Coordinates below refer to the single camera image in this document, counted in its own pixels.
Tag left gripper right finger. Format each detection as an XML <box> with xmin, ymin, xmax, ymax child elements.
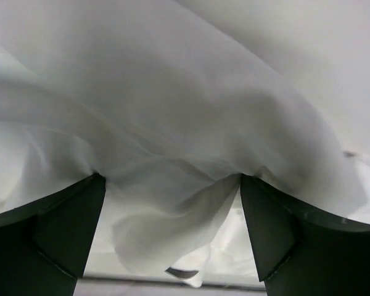
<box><xmin>240</xmin><ymin>175</ymin><xmax>370</xmax><ymax>296</ymax></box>

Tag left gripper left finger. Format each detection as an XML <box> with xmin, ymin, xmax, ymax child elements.
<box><xmin>0</xmin><ymin>173</ymin><xmax>105</xmax><ymax>296</ymax></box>

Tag white t shirt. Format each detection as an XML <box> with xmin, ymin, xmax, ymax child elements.
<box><xmin>0</xmin><ymin>1</ymin><xmax>370</xmax><ymax>287</ymax></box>

